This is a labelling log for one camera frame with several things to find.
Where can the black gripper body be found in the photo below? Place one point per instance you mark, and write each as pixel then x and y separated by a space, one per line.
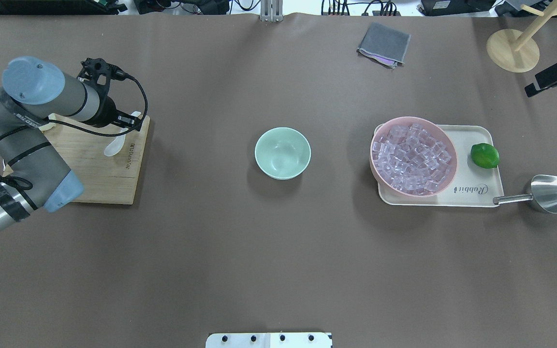
pixel 108 111

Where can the white plastic spoon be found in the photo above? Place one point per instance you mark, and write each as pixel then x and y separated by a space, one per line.
pixel 118 142

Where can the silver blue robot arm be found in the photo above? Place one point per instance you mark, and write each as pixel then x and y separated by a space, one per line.
pixel 33 175

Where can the pink bowl of ice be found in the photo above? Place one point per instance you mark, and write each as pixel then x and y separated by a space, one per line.
pixel 412 157

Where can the metal ice scoop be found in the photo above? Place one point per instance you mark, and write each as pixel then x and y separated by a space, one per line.
pixel 540 193

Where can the bamboo cutting board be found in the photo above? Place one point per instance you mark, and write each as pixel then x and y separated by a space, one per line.
pixel 105 179

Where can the grey folded cloth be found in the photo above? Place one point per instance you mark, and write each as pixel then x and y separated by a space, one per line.
pixel 385 45

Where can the cream serving tray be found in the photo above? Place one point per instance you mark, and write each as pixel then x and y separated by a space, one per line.
pixel 472 186

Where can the green lime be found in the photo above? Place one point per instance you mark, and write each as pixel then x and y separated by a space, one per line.
pixel 485 155

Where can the wooden cup tree stand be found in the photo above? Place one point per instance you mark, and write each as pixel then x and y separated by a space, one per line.
pixel 516 51

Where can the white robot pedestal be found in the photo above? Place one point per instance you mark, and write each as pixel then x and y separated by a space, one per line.
pixel 270 340

